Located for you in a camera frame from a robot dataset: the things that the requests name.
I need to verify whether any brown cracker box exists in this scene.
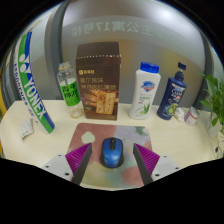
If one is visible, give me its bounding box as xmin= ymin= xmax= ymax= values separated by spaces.
xmin=75 ymin=41 xmax=122 ymax=121

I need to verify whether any white green shuttlecock tube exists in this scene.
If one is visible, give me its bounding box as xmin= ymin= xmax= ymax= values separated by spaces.
xmin=13 ymin=31 xmax=56 ymax=135

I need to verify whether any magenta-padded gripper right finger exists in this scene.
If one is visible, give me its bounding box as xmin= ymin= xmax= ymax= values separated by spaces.
xmin=132 ymin=142 xmax=183 ymax=186

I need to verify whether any blue computer mouse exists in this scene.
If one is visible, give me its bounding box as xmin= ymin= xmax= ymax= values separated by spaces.
xmin=99 ymin=136 xmax=125 ymax=169

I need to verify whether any green plant in white pot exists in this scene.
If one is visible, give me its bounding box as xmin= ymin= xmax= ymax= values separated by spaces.
xmin=197 ymin=71 xmax=224 ymax=160

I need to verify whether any small white tissue packet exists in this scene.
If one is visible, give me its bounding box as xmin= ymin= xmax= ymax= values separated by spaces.
xmin=19 ymin=118 xmax=35 ymax=140

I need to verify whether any dark blue pump bottle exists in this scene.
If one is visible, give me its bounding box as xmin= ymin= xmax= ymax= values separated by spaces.
xmin=156 ymin=61 xmax=188 ymax=121

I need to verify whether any crumpled white tissue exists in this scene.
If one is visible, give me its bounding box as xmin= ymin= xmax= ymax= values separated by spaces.
xmin=173 ymin=107 xmax=186 ymax=123

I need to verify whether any small white jar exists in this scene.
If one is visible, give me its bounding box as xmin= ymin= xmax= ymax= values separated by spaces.
xmin=183 ymin=106 xmax=200 ymax=127

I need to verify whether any floral pastel mouse pad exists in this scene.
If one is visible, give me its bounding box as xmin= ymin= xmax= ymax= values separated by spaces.
xmin=67 ymin=122 xmax=154 ymax=190

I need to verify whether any white bottle blue cap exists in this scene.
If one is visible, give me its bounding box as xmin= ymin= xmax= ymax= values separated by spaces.
xmin=128 ymin=61 xmax=162 ymax=121

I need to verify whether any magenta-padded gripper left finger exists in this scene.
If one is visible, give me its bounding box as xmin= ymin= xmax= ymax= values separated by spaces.
xmin=41 ymin=142 xmax=93 ymax=186

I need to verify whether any clear bottle green label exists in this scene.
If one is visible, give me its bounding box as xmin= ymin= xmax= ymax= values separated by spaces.
xmin=56 ymin=61 xmax=84 ymax=119

